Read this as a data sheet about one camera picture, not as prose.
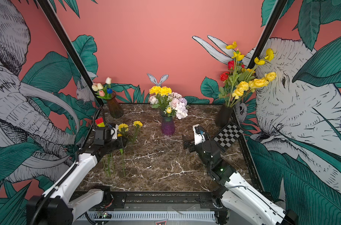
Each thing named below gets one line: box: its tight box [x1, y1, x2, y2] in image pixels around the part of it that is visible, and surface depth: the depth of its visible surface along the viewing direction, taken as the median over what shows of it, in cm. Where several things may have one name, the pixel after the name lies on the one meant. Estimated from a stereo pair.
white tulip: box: [105, 76, 112, 85], surface depth 95 cm
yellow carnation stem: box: [132, 120, 143, 144], surface depth 104 cm
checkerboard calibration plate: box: [213, 121, 245, 150], surface depth 101 cm
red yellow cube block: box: [94, 117, 106, 128], surface depth 104 cm
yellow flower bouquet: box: [218, 41, 277, 108], surface depth 84 cm
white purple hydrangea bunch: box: [148, 85, 191, 120], surface depth 81 cm
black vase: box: [214, 104, 234, 128], surface depth 103 cm
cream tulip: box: [96, 82, 104, 90], surface depth 92 cm
